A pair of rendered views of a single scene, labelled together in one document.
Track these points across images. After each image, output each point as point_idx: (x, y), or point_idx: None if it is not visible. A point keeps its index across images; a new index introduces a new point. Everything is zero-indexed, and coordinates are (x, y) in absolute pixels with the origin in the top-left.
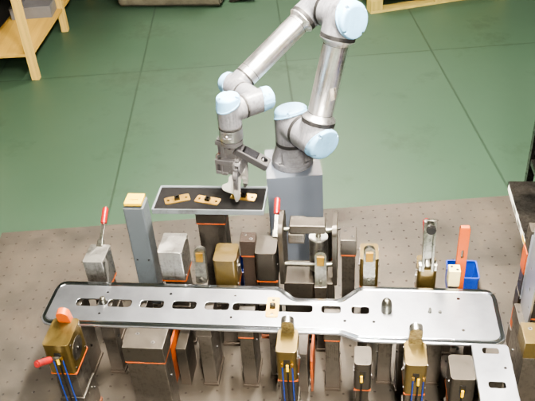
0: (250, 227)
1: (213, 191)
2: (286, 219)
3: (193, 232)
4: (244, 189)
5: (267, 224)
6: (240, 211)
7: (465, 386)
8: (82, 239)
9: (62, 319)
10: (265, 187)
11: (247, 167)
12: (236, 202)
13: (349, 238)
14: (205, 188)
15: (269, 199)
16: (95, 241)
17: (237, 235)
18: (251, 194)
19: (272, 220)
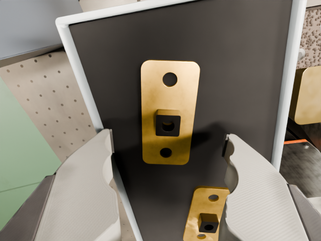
0: (36, 87)
1: (152, 213)
2: (37, 8)
3: (75, 144)
4: (115, 130)
5: (20, 66)
6: (288, 101)
7: None
8: (121, 221)
9: None
10: (66, 31)
11: (36, 222)
12: (211, 136)
13: None
14: (141, 232)
15: (19, 50)
16: (121, 212)
17: (58, 98)
18: (147, 91)
19: (53, 39)
